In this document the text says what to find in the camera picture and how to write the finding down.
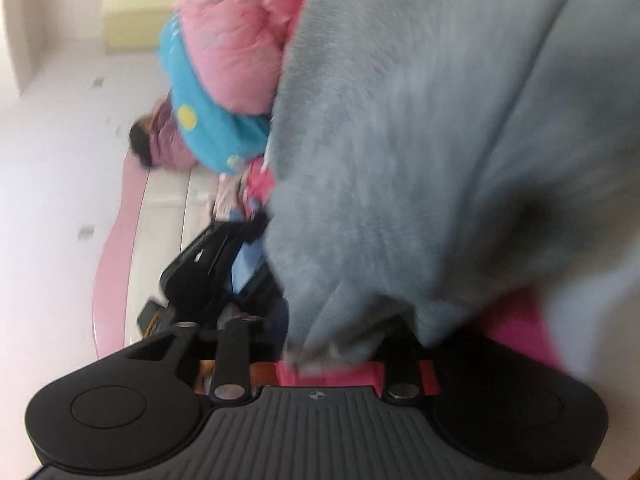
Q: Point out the blue jeans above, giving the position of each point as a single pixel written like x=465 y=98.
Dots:
x=247 y=265

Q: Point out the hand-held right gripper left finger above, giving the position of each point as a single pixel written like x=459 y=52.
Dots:
x=235 y=350

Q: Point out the pink floral quilt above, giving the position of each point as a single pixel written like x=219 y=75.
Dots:
x=240 y=35

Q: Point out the teal dotted quilt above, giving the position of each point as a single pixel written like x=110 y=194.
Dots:
x=215 y=125

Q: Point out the pink and cream headboard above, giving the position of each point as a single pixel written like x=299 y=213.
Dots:
x=130 y=260

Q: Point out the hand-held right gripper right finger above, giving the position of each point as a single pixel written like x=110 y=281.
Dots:
x=402 y=372

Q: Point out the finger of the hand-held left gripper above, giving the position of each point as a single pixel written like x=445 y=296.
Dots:
x=235 y=232

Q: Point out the grey sweatpants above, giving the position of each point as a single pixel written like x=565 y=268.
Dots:
x=425 y=160

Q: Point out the pale yellow wardrobe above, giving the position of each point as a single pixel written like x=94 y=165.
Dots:
x=135 y=5

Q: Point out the pink flower printed blanket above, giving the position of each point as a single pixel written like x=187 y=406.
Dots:
x=515 y=325

